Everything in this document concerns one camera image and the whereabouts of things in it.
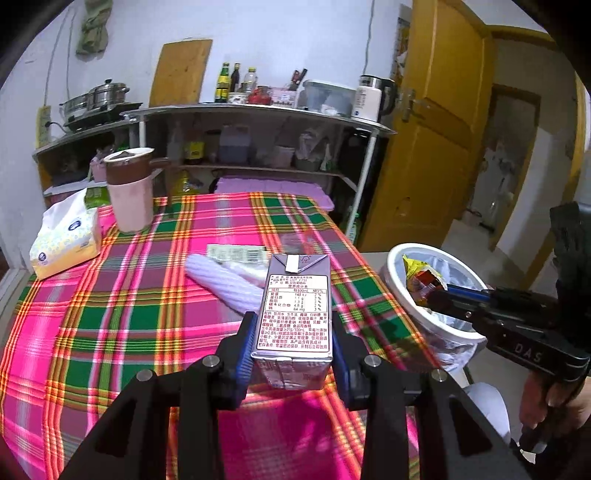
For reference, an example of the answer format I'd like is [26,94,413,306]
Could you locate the pink utensil box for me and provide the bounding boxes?
[269,88,298,108]

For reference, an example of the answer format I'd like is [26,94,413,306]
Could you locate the white and black electric kettle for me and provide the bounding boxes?
[353,75,397,123]

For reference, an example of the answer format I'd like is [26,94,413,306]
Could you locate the oil bottle with yellow label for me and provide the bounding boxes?
[185,121,206,163]

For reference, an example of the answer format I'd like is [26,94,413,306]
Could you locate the low side shelf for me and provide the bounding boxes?
[32,121,139,195]

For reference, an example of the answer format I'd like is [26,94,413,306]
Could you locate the wooden cutting board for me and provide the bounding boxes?
[148,39,213,108]

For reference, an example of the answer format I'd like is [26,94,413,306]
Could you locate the white shelf unit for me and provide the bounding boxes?
[119,102,398,241]

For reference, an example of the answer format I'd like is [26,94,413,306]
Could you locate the clear water filter pitcher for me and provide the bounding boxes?
[300,79,358,116]

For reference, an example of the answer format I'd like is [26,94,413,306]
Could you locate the crumpled plastic bags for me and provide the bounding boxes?
[295,131,333,171]

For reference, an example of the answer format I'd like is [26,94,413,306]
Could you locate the white round trash bin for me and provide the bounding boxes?
[381,243,490,370]

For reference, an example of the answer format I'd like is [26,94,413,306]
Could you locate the person's right hand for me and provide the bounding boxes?
[519,369,591,431]

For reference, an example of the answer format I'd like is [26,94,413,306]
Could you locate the steel steamer pot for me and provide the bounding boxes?
[88,79,131,107]

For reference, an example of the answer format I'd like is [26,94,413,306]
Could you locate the white printed label paper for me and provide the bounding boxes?
[206,244,269,265]

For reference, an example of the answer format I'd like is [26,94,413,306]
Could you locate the yellow wooden door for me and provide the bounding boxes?
[358,0,495,252]

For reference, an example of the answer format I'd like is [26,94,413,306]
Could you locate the black wall cable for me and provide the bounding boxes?
[45,9,75,108]

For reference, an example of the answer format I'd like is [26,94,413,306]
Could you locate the small yellow oil bottle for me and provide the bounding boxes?
[172,171,197,195]

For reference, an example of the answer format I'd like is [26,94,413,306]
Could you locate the hanging green cloth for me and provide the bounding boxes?
[76,0,114,55]

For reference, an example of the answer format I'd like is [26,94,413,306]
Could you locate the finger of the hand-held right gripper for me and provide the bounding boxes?
[445,284,496,303]
[427,291,490,325]

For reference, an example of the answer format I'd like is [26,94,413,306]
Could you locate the yellowish power strip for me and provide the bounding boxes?
[37,105,52,148]

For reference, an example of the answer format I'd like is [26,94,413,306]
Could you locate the black induction cooker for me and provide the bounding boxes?
[62,102,144,130]

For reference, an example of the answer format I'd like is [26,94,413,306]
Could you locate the clear plastic bin liner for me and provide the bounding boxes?
[402,258,485,370]

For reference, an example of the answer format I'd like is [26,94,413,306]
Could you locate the purple milk carton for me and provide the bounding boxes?
[250,254,334,391]

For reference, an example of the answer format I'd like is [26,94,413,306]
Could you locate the pink jug with brown lid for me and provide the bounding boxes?
[102,147,171,232]

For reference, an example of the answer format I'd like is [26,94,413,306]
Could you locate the jerry can with purple liquid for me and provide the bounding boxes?
[218,124,252,163]

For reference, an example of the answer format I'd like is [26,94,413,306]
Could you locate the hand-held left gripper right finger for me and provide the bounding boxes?
[330,316,532,480]

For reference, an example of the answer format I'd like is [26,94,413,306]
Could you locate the pink plaid tablecloth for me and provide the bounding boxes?
[0,191,444,480]

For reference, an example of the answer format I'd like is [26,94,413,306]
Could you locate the small steel pot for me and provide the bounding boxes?
[61,95,93,116]

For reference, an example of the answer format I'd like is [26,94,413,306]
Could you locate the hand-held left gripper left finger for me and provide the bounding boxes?
[60,311,259,480]

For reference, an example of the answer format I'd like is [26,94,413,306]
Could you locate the green bottle with yellow label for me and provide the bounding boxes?
[215,62,232,103]

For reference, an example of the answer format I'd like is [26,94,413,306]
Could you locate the yellow snack wrapper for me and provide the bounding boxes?
[403,255,448,308]

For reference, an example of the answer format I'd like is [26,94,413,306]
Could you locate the metal door handle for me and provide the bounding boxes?
[399,88,419,121]

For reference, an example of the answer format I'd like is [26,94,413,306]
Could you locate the white and yellow tissue pack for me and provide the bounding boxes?
[29,189,103,281]

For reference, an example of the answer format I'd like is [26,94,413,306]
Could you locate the white plastic jug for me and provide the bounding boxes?
[167,122,185,162]

